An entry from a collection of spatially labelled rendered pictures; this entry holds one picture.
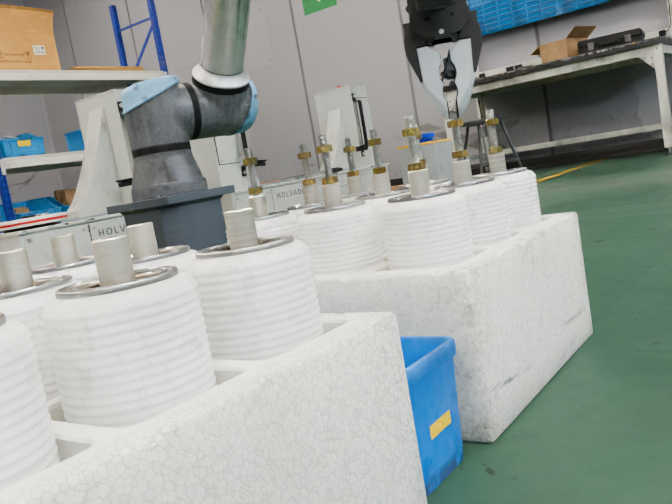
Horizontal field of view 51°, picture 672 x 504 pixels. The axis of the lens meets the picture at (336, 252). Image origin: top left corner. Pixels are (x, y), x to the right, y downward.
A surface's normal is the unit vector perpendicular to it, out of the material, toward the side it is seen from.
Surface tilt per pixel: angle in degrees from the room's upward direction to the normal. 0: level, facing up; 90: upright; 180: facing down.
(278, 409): 90
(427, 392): 92
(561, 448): 0
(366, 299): 90
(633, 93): 90
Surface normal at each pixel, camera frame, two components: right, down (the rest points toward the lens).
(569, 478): -0.17, -0.98
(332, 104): -0.57, 0.20
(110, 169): 0.80, -0.07
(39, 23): 0.85, 0.14
